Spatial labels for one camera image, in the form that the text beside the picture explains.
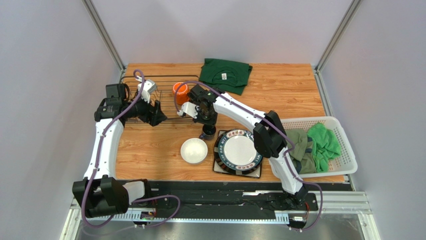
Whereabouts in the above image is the aluminium frame post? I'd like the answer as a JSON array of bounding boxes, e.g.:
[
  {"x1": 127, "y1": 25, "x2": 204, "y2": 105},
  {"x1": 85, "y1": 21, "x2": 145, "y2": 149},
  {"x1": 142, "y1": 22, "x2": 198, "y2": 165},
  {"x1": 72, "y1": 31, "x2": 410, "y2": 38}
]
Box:
[
  {"x1": 314, "y1": 0, "x2": 363, "y2": 73},
  {"x1": 82, "y1": 0, "x2": 126, "y2": 74}
]

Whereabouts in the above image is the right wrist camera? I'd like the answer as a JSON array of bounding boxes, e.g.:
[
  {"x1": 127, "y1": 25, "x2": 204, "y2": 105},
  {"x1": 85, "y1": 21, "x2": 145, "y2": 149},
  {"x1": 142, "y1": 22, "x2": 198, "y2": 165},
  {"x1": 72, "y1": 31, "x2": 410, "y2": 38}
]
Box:
[{"x1": 177, "y1": 101, "x2": 200, "y2": 119}]

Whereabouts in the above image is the square floral plate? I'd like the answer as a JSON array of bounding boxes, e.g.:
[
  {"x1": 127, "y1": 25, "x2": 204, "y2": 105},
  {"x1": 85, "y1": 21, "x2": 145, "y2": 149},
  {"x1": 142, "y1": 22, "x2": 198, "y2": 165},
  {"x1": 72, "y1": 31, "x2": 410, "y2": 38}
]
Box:
[{"x1": 212, "y1": 130, "x2": 263, "y2": 180}]

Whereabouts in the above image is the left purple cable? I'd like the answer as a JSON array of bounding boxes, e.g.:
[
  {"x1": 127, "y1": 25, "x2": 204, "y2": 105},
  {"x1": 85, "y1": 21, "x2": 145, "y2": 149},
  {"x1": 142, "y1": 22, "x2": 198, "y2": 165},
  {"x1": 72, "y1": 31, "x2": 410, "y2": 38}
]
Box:
[{"x1": 80, "y1": 69, "x2": 181, "y2": 229}]

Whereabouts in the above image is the white laundry basket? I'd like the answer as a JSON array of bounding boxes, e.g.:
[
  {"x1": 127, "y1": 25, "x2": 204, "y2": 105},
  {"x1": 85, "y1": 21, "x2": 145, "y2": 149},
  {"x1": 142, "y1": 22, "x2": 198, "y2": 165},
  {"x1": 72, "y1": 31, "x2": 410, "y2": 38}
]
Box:
[{"x1": 281, "y1": 116, "x2": 358, "y2": 179}]

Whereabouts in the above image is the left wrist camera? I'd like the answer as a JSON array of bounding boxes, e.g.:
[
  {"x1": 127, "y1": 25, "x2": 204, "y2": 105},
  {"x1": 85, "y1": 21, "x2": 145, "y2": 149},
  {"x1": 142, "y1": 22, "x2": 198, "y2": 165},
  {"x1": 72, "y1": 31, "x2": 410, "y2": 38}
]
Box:
[{"x1": 137, "y1": 79, "x2": 157, "y2": 103}]

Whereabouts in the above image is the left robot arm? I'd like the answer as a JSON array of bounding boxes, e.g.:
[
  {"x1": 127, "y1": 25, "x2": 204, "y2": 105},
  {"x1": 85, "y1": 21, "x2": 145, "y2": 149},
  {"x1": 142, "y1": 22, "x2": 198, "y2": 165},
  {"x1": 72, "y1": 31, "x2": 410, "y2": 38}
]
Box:
[{"x1": 72, "y1": 79, "x2": 167, "y2": 219}]

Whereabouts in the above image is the olive green shirt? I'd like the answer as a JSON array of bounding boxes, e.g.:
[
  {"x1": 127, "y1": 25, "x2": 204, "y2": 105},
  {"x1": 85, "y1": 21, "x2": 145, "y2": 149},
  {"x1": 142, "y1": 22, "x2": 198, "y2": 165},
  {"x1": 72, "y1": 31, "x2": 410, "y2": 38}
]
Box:
[{"x1": 286, "y1": 129, "x2": 317, "y2": 175}]

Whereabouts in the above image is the brown rimmed round plate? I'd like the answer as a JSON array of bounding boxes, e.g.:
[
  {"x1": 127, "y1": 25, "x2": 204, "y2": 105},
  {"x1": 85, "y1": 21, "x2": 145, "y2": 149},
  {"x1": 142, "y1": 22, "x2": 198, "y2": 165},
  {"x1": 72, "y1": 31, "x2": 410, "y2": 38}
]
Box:
[{"x1": 213, "y1": 130, "x2": 264, "y2": 175}]

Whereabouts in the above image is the right aluminium frame post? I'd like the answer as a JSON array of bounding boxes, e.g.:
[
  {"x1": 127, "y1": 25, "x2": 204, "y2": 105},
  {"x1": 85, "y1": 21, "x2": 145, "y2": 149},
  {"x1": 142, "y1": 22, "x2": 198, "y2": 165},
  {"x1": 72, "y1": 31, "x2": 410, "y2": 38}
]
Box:
[{"x1": 314, "y1": 0, "x2": 363, "y2": 73}]

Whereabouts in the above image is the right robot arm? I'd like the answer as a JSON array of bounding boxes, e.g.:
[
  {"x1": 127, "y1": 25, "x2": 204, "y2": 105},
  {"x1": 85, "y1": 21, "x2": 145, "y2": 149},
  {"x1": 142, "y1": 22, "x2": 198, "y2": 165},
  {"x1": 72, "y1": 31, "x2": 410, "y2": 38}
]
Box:
[{"x1": 179, "y1": 82, "x2": 308, "y2": 208}]

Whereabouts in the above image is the orange mug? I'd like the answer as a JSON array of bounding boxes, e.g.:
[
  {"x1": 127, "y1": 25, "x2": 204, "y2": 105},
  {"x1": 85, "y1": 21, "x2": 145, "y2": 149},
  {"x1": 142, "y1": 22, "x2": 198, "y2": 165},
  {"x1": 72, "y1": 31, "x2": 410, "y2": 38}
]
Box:
[{"x1": 172, "y1": 82, "x2": 190, "y2": 105}]

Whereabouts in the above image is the blue mug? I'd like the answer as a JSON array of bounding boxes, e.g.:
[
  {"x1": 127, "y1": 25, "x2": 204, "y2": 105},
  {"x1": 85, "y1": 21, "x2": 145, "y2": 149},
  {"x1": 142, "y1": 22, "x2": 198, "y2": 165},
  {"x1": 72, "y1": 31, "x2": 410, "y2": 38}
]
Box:
[{"x1": 198, "y1": 125, "x2": 217, "y2": 141}]

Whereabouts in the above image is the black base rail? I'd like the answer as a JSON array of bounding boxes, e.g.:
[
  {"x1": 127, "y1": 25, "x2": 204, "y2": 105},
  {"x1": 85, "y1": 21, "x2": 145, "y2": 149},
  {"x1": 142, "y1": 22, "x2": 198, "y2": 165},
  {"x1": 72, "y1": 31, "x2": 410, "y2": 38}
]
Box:
[{"x1": 89, "y1": 179, "x2": 329, "y2": 222}]

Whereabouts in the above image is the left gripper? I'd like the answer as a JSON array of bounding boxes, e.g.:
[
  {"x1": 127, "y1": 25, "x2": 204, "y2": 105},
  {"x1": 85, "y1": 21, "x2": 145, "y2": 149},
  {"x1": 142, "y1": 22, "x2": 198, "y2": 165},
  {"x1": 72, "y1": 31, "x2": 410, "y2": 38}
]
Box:
[{"x1": 122, "y1": 90, "x2": 167, "y2": 127}]

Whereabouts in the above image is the green rimmed round plate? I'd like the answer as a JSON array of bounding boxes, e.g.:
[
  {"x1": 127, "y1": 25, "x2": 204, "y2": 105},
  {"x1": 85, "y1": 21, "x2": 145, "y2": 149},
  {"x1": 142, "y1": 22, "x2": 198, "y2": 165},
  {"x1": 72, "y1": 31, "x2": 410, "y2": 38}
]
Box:
[{"x1": 215, "y1": 128, "x2": 264, "y2": 170}]

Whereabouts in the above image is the left aluminium frame post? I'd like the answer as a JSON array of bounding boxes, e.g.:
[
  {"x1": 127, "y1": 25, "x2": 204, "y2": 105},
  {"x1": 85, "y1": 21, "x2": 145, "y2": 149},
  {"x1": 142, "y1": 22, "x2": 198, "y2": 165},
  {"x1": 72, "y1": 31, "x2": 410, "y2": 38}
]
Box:
[{"x1": 82, "y1": 0, "x2": 126, "y2": 74}]

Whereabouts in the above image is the black wire dish rack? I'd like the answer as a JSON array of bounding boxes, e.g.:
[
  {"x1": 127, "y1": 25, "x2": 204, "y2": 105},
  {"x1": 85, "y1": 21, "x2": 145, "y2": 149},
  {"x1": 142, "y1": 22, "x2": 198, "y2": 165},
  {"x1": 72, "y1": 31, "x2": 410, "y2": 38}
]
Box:
[{"x1": 119, "y1": 74, "x2": 199, "y2": 124}]

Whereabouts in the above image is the bright green cloth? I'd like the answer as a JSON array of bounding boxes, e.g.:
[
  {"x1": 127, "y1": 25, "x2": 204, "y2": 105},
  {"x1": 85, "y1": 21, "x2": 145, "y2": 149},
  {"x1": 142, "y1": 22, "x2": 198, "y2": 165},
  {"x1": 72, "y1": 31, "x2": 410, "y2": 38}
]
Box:
[{"x1": 307, "y1": 122, "x2": 342, "y2": 173}]

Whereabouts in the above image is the white ribbed bowl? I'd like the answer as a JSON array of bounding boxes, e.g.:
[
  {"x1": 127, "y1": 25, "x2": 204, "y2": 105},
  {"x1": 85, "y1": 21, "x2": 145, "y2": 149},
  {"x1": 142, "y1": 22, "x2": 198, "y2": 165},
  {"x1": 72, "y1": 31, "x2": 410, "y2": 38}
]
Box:
[{"x1": 180, "y1": 138, "x2": 208, "y2": 165}]

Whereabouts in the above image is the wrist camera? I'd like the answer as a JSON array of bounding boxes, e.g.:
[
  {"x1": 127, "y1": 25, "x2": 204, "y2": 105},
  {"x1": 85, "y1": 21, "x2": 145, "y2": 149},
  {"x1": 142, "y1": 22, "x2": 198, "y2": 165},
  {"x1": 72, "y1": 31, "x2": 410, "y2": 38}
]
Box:
[
  {"x1": 177, "y1": 101, "x2": 200, "y2": 119},
  {"x1": 137, "y1": 79, "x2": 157, "y2": 103}
]

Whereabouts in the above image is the dark green folded shirt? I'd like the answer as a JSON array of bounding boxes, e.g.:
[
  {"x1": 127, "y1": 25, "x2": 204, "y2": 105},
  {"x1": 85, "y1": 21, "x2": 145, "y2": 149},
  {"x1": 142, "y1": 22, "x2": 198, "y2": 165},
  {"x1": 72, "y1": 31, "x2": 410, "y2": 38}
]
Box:
[{"x1": 199, "y1": 58, "x2": 253, "y2": 96}]

